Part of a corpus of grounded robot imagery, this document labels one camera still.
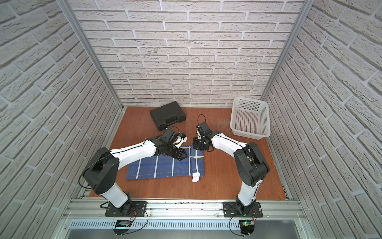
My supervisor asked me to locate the blue checked pillowcase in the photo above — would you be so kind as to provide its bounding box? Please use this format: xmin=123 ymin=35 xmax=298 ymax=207
xmin=126 ymin=145 xmax=205 ymax=180

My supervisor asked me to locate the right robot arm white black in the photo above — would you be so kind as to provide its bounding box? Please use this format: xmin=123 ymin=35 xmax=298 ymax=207
xmin=193 ymin=122 xmax=270 ymax=215

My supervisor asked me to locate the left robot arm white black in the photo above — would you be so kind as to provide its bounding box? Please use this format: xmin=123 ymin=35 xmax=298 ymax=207
xmin=81 ymin=129 xmax=187 ymax=208

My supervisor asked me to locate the white pillowcase label tag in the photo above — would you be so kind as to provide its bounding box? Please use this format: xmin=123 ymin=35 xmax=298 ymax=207
xmin=192 ymin=172 xmax=201 ymax=183

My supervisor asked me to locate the black plastic tool case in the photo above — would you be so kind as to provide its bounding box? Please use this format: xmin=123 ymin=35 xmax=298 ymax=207
xmin=150 ymin=102 xmax=187 ymax=131

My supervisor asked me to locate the white perforated plastic basket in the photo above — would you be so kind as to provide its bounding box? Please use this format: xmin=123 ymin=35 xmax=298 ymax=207
xmin=230 ymin=97 xmax=271 ymax=140

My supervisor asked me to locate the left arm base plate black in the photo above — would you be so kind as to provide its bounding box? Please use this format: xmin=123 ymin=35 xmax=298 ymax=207
xmin=105 ymin=201 xmax=148 ymax=218

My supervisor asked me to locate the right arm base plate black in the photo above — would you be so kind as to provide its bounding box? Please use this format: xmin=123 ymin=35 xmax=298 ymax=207
xmin=222 ymin=201 xmax=263 ymax=218

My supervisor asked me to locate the left controller board with cables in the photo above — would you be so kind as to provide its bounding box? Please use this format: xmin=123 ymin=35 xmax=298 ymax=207
xmin=113 ymin=208 xmax=149 ymax=236

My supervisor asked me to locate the controller board with cables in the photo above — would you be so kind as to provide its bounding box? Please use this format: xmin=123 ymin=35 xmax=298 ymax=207
xmin=228 ymin=217 xmax=257 ymax=237
xmin=113 ymin=208 xmax=149 ymax=236

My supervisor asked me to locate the right controller board with cables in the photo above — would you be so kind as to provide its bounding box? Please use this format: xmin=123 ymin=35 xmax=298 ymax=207
xmin=228 ymin=217 xmax=257 ymax=237

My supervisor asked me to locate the aluminium frame rail front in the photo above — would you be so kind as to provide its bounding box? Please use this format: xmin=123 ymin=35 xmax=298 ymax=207
xmin=63 ymin=197 xmax=307 ymax=220

